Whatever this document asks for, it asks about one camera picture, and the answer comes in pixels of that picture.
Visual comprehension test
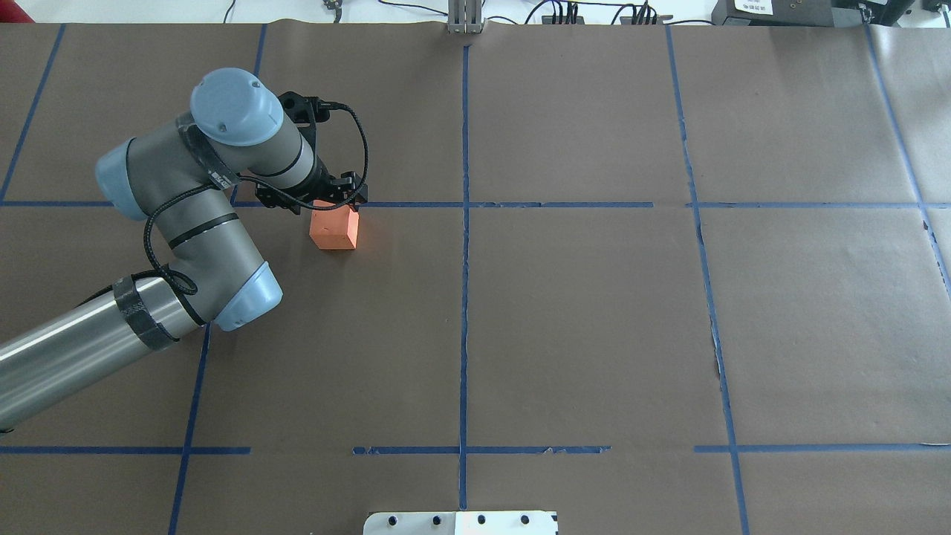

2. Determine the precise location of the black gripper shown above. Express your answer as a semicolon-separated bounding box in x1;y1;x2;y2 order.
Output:
255;163;369;215

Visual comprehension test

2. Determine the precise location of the orange foam block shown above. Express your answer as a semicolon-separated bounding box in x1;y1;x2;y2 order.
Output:
308;204;360;250

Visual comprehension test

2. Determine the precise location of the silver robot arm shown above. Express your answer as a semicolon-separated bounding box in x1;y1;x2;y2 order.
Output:
1;68;369;433

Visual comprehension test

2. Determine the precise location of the black box with label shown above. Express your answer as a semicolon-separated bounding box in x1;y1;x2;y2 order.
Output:
711;0;877;28

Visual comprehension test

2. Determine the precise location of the aluminium frame post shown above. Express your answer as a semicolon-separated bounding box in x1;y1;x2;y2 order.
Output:
447;0;485;35

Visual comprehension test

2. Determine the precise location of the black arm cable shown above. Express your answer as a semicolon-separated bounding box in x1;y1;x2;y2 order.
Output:
143;103;370;296

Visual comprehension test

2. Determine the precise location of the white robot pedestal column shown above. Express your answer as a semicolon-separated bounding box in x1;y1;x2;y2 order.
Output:
363;509;559;534

